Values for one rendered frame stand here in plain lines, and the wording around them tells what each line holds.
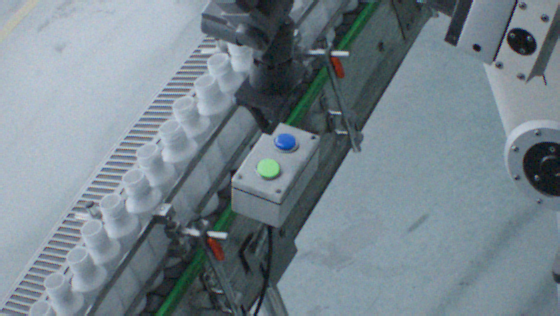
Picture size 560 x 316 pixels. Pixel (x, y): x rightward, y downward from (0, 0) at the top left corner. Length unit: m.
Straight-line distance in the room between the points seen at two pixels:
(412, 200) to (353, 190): 0.20
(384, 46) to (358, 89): 0.13
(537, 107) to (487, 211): 1.87
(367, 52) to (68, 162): 1.99
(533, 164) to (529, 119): 0.07
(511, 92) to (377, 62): 0.93
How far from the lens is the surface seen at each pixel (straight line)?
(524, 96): 1.50
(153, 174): 1.88
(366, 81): 2.37
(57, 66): 4.81
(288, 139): 1.87
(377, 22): 2.41
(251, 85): 1.71
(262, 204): 1.83
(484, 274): 3.18
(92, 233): 1.80
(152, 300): 1.87
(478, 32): 1.25
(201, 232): 1.81
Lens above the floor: 2.17
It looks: 36 degrees down
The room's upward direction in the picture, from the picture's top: 20 degrees counter-clockwise
